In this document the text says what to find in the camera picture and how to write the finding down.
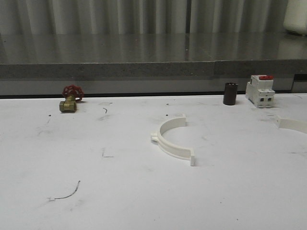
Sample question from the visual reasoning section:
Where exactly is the brass valve red handwheel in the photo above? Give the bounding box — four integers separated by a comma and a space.
59, 84, 84, 113

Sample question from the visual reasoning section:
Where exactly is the white container on counter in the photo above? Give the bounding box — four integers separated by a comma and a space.
283, 0, 307, 35

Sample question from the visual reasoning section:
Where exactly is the grey stone counter shelf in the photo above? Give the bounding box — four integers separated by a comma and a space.
0, 32, 307, 81

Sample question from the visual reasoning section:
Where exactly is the white circuit breaker red switch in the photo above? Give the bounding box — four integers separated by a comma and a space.
246, 75, 275, 108

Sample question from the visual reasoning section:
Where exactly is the dark brown cylindrical coupling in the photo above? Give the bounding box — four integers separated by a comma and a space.
223, 82, 238, 105

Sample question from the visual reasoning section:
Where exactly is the white half pipe clamp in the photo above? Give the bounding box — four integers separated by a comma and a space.
150, 114, 196, 166
275, 116, 307, 134

